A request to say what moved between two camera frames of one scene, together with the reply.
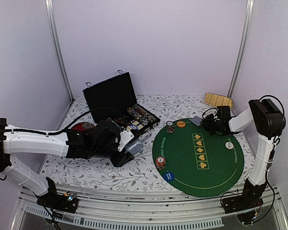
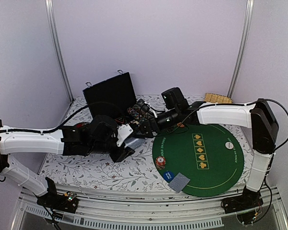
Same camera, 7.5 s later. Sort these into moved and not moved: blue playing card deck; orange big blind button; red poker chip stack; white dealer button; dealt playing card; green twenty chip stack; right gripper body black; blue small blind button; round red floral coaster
Moved: blue playing card deck; dealt playing card; right gripper body black
Not moved: red poker chip stack; blue small blind button; green twenty chip stack; orange big blind button; white dealer button; round red floral coaster
